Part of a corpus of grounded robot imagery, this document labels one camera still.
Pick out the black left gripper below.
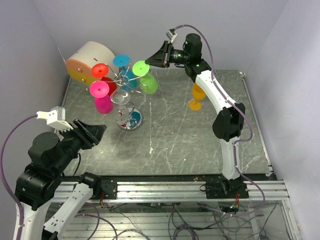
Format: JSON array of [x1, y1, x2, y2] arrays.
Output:
[[51, 117, 107, 174]]

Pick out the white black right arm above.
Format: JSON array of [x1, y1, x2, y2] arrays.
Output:
[[145, 31, 246, 198]]

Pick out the green wine glass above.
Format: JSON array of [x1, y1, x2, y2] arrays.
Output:
[[132, 60, 159, 95]]

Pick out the chrome wine glass rack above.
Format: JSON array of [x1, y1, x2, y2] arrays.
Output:
[[106, 64, 149, 132]]

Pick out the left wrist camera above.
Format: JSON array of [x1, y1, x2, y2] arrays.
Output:
[[36, 106, 74, 131]]

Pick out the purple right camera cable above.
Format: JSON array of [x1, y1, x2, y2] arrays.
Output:
[[172, 24, 266, 217]]

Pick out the white round container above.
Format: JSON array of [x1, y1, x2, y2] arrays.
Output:
[[65, 41, 120, 91]]

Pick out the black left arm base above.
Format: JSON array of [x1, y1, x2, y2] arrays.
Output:
[[91, 178, 118, 200]]

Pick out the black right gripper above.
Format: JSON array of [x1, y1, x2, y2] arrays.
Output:
[[145, 41, 190, 69]]

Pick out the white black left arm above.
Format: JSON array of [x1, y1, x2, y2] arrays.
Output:
[[13, 119, 107, 240]]

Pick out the clear wine glass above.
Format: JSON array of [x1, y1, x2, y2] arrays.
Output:
[[110, 88, 131, 129]]

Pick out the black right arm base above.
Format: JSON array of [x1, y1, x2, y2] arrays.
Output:
[[199, 178, 249, 199]]

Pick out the pink wine glass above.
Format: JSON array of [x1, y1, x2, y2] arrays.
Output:
[[89, 80, 114, 114]]

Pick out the blue wine glass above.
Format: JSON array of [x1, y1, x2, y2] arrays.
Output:
[[113, 54, 138, 92]]

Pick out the red wine glass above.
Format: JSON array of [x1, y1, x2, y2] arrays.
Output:
[[91, 63, 117, 96]]

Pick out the loose floor cables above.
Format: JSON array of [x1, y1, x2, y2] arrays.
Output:
[[57, 197, 278, 240]]

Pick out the aluminium rail frame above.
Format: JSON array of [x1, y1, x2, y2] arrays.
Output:
[[17, 69, 305, 240]]

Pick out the orange wine glass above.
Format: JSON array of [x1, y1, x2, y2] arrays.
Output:
[[188, 83, 206, 111]]

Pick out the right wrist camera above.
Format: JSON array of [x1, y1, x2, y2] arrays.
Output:
[[166, 28, 177, 44]]

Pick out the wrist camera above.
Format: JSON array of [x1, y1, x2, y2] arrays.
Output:
[[166, 28, 177, 44], [36, 106, 74, 131]]

